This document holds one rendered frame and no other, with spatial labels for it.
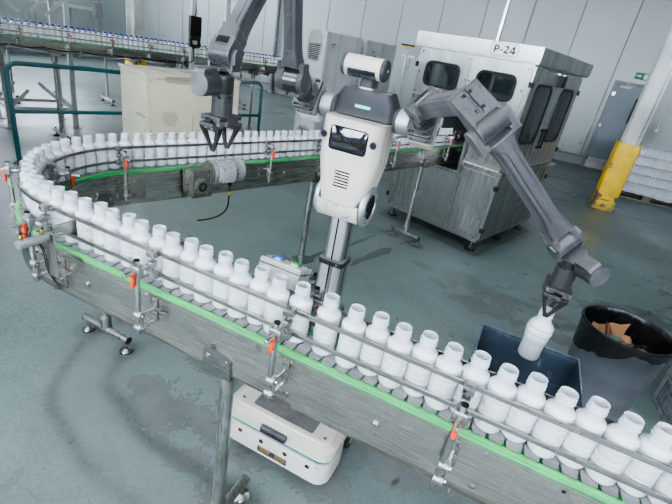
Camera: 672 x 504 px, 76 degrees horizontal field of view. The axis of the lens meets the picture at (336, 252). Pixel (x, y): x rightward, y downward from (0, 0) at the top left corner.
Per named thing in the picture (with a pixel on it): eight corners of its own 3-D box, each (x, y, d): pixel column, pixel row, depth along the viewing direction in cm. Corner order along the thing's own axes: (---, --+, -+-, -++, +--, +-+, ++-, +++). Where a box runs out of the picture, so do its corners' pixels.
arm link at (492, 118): (486, 68, 92) (449, 100, 94) (519, 119, 96) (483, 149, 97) (426, 86, 135) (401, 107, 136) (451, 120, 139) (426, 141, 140)
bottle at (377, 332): (360, 358, 112) (373, 305, 105) (382, 367, 111) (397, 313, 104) (353, 372, 107) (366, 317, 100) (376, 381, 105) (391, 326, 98)
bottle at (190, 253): (181, 284, 129) (182, 234, 122) (202, 285, 131) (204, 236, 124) (177, 294, 124) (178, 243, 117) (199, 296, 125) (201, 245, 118)
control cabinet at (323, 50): (323, 150, 776) (341, 33, 695) (343, 158, 747) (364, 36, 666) (288, 152, 718) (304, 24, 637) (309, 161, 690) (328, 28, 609)
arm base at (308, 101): (312, 111, 159) (324, 81, 159) (305, 100, 151) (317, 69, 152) (292, 106, 162) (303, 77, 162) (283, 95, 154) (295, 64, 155)
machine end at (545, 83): (443, 196, 636) (486, 49, 552) (529, 229, 562) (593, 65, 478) (377, 212, 524) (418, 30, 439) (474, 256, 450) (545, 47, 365)
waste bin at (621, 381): (538, 423, 244) (585, 332, 217) (540, 378, 282) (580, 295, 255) (627, 462, 230) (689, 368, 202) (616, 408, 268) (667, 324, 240)
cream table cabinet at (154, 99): (207, 166, 577) (211, 71, 527) (234, 180, 541) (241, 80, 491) (122, 172, 499) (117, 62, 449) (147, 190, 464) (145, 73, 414)
